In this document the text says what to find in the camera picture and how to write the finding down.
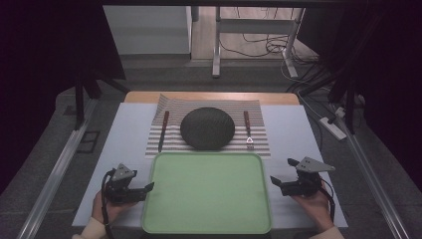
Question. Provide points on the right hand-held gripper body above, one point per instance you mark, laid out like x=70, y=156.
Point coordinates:
x=305, y=187

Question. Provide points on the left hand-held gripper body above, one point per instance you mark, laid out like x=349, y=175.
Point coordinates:
x=121, y=192

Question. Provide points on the person's left hand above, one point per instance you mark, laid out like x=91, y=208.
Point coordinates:
x=114, y=209

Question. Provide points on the person's right hand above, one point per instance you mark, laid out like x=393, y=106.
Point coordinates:
x=315, y=207

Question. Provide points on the white table cover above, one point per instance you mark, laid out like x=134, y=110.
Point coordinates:
x=292, y=139

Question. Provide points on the white power strip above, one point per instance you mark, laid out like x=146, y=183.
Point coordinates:
x=332, y=128

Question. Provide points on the striped placemat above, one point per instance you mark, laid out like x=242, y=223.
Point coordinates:
x=172, y=142

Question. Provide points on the green plastic tray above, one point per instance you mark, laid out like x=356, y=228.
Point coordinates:
x=207, y=194

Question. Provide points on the black stand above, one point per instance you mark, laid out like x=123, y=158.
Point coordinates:
x=350, y=99
x=79, y=99

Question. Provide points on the dark round plate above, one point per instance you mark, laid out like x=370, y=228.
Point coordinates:
x=207, y=127

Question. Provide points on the white cabinet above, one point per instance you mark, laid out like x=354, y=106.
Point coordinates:
x=147, y=30

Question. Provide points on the black floor frame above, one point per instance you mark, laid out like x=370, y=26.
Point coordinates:
x=89, y=142

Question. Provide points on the metal rail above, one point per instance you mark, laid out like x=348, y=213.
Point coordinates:
x=375, y=179
x=56, y=172

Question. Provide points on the white desk frame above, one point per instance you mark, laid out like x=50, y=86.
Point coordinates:
x=255, y=26

